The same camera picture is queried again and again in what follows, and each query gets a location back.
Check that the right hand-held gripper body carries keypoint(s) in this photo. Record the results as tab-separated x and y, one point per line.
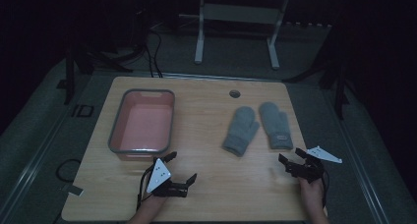
309	170

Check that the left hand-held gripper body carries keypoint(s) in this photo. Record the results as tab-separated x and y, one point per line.
158	176

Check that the grey mitten with label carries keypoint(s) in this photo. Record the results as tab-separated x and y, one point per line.
275	125

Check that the pink basin with grey rim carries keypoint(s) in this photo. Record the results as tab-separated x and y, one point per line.
144	122

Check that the plain grey mitten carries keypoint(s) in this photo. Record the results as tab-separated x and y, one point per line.
241	129

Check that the person's right hand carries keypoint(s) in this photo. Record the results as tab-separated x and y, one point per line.
310	190

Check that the person's left hand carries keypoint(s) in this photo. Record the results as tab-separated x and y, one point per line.
152	202

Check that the black metal stand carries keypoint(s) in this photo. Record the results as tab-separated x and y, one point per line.
341	86
69	80

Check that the grey tape piece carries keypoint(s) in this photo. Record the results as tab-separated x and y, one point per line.
76	191

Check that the white metal desk frame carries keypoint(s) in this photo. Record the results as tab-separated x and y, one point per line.
241	13

